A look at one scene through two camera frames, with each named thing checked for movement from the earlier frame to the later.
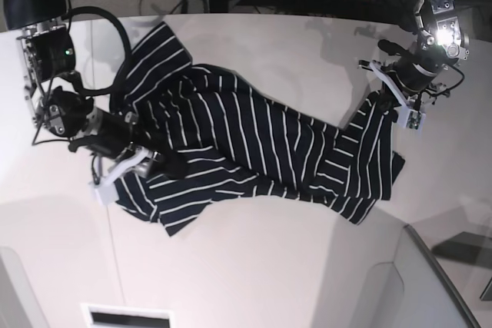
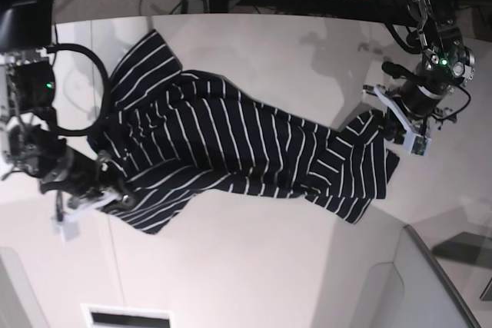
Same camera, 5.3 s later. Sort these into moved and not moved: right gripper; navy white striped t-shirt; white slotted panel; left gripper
Moved: left gripper; navy white striped t-shirt; right gripper
Not moved: white slotted panel
